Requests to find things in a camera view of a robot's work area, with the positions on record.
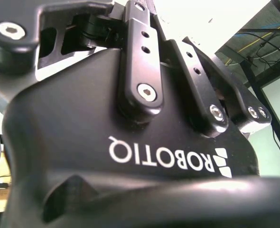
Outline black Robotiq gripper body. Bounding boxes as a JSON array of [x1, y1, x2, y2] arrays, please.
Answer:
[[0, 46, 280, 228]]

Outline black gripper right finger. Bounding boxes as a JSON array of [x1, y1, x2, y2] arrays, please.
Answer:
[[150, 0, 272, 139]]

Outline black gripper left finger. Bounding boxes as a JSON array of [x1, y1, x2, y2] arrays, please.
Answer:
[[0, 0, 166, 122]]

